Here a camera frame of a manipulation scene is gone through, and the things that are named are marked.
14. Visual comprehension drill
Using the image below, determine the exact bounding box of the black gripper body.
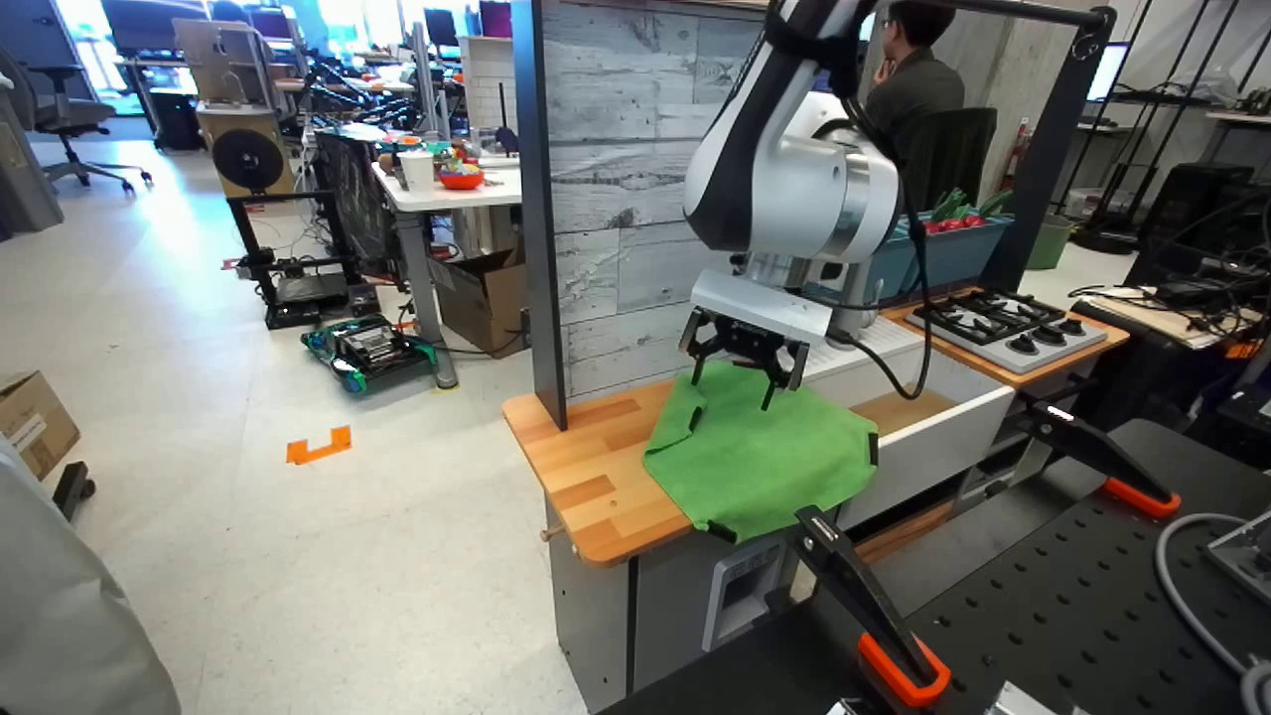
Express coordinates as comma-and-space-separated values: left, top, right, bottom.
683, 306, 809, 375

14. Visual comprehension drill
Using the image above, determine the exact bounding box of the green towel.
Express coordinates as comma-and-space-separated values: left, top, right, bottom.
641, 356, 887, 547

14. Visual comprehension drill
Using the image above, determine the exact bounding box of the white sink with drainboard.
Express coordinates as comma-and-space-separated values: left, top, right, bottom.
800, 314, 1009, 412

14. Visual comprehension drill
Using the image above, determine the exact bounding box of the wooden top kitchen counter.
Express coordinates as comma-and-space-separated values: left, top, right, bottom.
502, 295, 1137, 715

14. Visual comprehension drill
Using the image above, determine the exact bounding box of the grey stone look panel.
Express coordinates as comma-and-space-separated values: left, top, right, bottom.
531, 0, 771, 402

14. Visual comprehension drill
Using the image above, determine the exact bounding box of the white drawer with wood bottom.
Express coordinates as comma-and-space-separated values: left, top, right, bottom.
838, 381, 1023, 534

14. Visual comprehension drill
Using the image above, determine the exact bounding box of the teal plastic bin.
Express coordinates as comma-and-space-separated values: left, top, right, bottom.
865, 210, 1019, 306

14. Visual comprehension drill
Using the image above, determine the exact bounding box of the large cardboard box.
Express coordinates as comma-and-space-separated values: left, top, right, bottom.
432, 245, 531, 356

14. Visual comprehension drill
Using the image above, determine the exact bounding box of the toy stove top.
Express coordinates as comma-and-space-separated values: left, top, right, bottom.
906, 286, 1112, 379

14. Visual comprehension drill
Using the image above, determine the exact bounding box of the black chair behind person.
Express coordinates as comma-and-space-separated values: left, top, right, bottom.
899, 103, 1006, 214

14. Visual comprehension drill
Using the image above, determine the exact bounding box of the white work table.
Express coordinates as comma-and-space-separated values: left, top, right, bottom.
369, 152, 530, 393

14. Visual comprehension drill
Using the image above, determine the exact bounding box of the red bowl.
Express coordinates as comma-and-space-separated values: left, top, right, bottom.
432, 156, 490, 195

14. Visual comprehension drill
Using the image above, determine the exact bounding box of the seated person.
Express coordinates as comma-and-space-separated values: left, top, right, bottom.
858, 0, 969, 136

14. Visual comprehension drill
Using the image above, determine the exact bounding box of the small wheeled floor robot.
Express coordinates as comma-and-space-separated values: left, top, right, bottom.
299, 311, 446, 399

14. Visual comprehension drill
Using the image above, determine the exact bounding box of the white cup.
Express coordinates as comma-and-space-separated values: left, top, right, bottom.
392, 147, 438, 195

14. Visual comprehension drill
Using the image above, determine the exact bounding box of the cluttered side table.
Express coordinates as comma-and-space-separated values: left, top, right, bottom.
1068, 270, 1271, 355

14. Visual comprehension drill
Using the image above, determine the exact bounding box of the orange floor tape marker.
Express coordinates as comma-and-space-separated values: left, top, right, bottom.
281, 420, 357, 469

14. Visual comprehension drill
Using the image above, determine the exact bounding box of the black perforated breadboard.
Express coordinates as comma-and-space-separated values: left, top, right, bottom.
598, 412, 1271, 715

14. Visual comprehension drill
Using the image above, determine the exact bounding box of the wooden box with black spool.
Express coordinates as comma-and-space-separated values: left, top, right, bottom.
196, 103, 306, 204

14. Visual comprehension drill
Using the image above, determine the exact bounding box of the small cardboard box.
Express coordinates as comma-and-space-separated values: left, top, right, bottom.
0, 371, 86, 483

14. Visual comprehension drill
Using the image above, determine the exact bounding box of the dark office chair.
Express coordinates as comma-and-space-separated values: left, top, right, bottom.
0, 0, 156, 195

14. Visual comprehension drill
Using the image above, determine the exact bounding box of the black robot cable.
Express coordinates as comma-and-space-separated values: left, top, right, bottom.
826, 115, 937, 404

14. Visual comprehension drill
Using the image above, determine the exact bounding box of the black metal frame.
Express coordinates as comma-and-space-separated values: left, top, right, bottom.
514, 0, 1119, 432

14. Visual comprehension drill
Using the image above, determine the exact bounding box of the orange handled black clamp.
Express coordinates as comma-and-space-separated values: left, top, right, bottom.
788, 506, 959, 715
1015, 393, 1189, 523

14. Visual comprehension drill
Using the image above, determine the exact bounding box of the black frame cart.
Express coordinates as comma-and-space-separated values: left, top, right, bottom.
224, 189, 391, 335

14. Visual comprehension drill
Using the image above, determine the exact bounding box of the grey cable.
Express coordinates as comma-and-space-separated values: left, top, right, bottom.
1151, 510, 1271, 715

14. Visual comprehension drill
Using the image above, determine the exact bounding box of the metal corner bracket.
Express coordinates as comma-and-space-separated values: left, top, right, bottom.
1202, 510, 1271, 608

